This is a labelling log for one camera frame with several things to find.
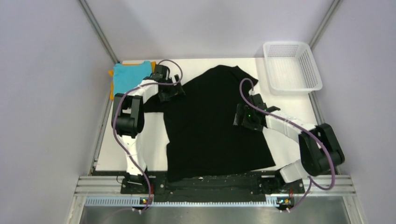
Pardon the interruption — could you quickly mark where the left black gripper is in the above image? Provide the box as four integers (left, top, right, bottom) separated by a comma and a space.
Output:
159, 75, 185, 102

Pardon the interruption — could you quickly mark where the black t-shirt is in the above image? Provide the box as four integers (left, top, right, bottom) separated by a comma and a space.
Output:
144, 65, 276, 182

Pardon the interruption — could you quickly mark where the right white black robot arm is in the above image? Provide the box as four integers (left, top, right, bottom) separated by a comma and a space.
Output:
233, 94, 345, 192

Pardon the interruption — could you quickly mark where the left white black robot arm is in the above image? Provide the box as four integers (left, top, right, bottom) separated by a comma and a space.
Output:
111, 63, 185, 193

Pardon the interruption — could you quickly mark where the folded yellow t-shirt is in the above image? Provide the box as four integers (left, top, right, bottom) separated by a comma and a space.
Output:
108, 61, 157, 101

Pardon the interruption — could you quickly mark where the folded cyan t-shirt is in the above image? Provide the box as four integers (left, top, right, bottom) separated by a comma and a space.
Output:
112, 60, 153, 97

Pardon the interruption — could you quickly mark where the white plastic basket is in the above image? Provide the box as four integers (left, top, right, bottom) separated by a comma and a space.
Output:
263, 41, 323, 96

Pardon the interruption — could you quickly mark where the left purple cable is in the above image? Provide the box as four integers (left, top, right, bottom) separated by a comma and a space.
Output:
112, 59, 184, 214

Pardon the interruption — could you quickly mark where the purple cable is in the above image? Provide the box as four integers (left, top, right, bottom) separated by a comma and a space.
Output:
240, 77, 336, 213
112, 59, 184, 214

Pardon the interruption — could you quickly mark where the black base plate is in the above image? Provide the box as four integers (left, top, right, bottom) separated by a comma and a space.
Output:
120, 171, 305, 203

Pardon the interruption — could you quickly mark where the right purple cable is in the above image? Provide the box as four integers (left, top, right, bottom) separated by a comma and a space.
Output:
240, 77, 336, 213

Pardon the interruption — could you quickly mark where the white slotted cable duct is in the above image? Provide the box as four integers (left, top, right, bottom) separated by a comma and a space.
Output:
85, 196, 292, 208

